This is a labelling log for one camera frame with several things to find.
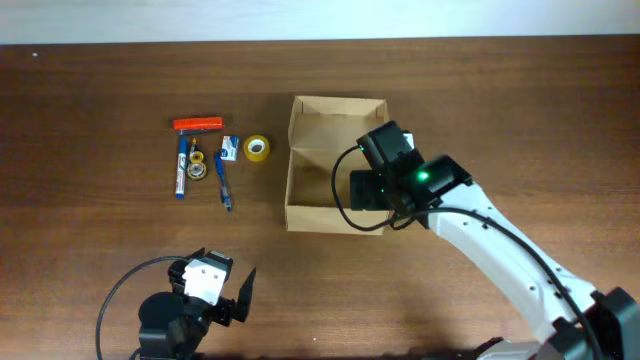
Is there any brown cardboard box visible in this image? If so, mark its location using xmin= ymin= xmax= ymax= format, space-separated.
xmin=285 ymin=96 xmax=389 ymax=234

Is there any yellow black correction tape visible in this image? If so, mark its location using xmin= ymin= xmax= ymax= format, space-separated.
xmin=187 ymin=138 xmax=207 ymax=181

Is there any red stapler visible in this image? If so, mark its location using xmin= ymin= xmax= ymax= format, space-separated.
xmin=172 ymin=116 xmax=224 ymax=135

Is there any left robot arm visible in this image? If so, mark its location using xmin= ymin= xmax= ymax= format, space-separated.
xmin=138 ymin=249 xmax=257 ymax=360

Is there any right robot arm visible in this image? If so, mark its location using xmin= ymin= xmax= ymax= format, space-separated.
xmin=350 ymin=122 xmax=639 ymax=359

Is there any blue ballpoint pen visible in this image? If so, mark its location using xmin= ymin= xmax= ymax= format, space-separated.
xmin=214 ymin=152 xmax=232 ymax=212

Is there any yellow tape roll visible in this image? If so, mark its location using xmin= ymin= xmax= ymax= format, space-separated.
xmin=243 ymin=135 xmax=270 ymax=163

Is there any blue white marker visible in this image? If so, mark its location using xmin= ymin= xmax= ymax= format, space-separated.
xmin=175 ymin=136 xmax=187 ymax=199

